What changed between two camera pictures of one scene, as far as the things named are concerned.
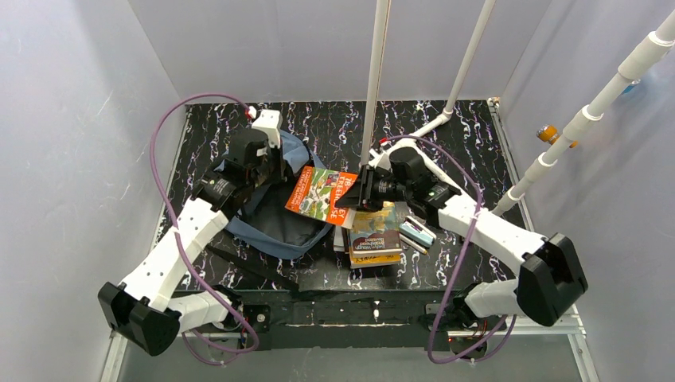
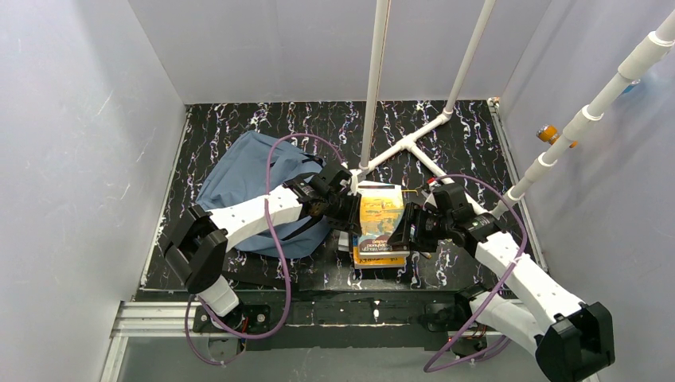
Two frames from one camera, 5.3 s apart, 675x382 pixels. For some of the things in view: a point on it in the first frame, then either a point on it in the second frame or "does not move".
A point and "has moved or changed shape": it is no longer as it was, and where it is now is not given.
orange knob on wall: [548, 133] does not move
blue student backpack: [264, 224] has moved or changed shape
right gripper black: [369, 186] -> [413, 230]
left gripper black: [275, 165] -> [345, 212]
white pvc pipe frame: [637, 64] does not move
